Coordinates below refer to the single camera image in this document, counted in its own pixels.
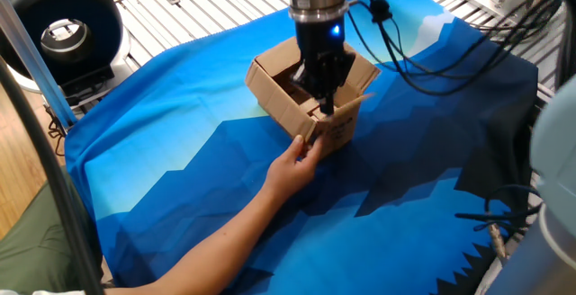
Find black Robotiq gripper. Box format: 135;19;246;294
291;15;357;116

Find brown cardboard box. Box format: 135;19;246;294
244;36;382;159

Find person's bare forearm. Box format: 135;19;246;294
103;182;280;295

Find person's bare hand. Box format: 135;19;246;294
264;133;325;197

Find blue mountain print cloth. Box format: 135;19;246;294
64;0;540;295

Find green shorts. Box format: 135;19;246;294
0;171;104;290

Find white striped shirt sleeve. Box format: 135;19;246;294
0;288;73;295

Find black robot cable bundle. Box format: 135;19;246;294
346;0;563;96

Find black cable with metal plug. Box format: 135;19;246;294
454;183;544;260

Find thin black floor cable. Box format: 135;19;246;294
44;105;68;157

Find grey aluminium frame post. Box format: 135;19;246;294
0;0;78;130

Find thick black hose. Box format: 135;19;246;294
0;56;105;295

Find black round ring device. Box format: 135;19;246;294
0;0;131;107

